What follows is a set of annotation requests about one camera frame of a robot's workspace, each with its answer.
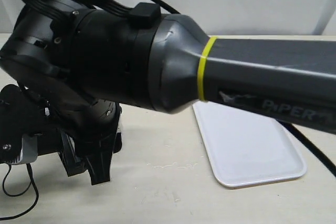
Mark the white rectangular tray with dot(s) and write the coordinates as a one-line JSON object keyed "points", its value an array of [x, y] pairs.
{"points": [[245, 149]]}

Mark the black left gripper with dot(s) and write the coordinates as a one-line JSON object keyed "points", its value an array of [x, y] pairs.
{"points": [[73, 165]]}

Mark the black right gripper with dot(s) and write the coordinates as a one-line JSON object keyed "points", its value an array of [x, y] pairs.
{"points": [[92, 125]]}

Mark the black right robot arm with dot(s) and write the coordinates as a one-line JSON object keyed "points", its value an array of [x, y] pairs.
{"points": [[85, 68]]}

